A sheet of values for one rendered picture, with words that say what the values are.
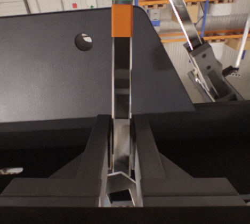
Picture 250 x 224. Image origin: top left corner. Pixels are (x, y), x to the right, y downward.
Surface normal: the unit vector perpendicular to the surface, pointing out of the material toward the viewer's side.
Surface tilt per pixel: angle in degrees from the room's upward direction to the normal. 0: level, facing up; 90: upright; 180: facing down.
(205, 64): 77
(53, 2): 90
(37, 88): 90
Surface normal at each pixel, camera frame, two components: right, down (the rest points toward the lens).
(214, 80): -0.15, 0.33
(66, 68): 0.01, 0.53
